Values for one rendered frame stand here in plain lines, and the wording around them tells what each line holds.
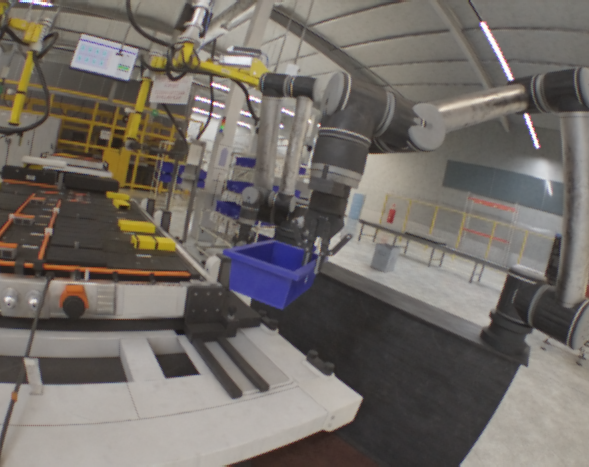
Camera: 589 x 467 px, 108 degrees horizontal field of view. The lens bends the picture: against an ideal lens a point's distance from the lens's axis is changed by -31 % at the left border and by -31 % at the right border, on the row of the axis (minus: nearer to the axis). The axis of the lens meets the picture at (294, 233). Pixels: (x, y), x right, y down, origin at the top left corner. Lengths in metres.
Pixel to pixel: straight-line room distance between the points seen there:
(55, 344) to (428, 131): 1.04
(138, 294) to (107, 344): 0.17
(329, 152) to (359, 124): 0.08
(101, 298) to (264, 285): 0.47
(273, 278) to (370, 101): 0.38
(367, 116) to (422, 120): 0.13
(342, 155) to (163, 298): 0.62
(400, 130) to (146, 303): 0.77
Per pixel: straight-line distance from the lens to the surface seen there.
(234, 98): 5.86
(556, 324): 1.36
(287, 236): 2.07
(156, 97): 2.55
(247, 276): 0.59
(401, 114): 0.65
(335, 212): 0.59
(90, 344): 0.93
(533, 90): 1.27
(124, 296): 0.89
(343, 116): 0.59
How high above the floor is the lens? 1.33
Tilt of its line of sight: 8 degrees down
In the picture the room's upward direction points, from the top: 14 degrees clockwise
